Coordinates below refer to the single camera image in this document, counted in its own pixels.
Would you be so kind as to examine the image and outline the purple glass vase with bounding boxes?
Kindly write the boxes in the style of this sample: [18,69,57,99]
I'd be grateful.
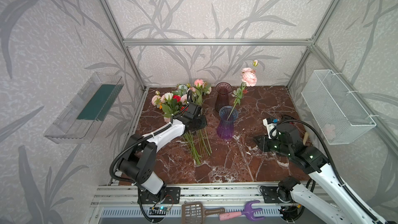
[217,106,238,140]

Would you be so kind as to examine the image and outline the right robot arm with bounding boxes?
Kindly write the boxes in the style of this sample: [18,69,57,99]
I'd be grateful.
[254,115,388,224]

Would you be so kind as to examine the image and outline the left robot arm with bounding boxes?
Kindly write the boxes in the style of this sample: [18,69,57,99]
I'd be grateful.
[109,102,207,199]

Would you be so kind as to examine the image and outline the bunch of artificial flowers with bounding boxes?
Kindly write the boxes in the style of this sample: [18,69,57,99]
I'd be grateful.
[151,79,212,166]

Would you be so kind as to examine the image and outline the dark red glass vase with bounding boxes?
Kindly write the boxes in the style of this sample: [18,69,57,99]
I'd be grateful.
[215,82,232,112]

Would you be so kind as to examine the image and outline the blue garden trowel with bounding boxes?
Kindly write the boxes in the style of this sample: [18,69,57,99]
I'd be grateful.
[303,132,309,145]

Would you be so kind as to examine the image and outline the pink item in basket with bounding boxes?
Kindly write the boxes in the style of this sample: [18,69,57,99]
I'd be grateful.
[323,123,336,141]

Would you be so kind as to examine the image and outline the purple pink garden fork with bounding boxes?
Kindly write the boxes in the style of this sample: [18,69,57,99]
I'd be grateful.
[219,200,265,222]

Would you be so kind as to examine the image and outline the brown plastic scoop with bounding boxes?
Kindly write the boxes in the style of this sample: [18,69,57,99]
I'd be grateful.
[181,202,226,224]

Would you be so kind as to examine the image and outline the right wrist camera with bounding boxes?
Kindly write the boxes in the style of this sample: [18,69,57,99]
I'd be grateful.
[262,117,278,139]

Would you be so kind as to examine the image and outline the white wire mesh basket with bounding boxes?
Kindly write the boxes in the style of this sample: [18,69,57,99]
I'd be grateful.
[302,69,377,145]

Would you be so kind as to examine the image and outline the clear plastic wall shelf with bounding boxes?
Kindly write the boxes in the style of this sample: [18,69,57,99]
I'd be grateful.
[44,72,124,144]

